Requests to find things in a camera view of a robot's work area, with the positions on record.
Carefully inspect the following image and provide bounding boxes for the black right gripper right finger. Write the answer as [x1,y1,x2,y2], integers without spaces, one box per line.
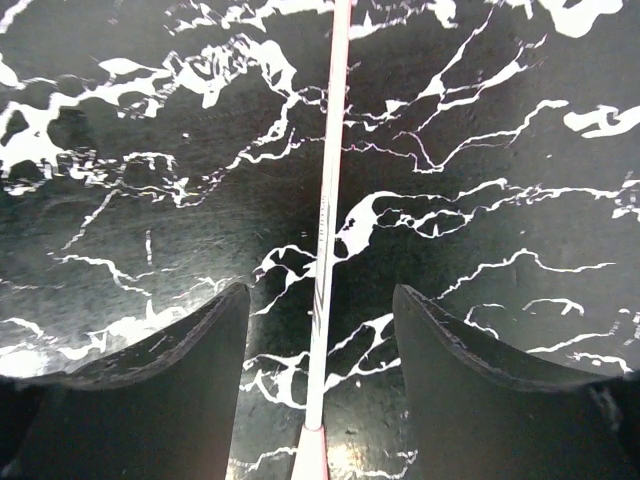
[393,284,639,479]

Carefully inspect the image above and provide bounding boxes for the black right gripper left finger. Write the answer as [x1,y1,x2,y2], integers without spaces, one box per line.
[1,283,250,479]

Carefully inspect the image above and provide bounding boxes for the pink racket white grip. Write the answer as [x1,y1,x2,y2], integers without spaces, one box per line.
[289,0,354,480]

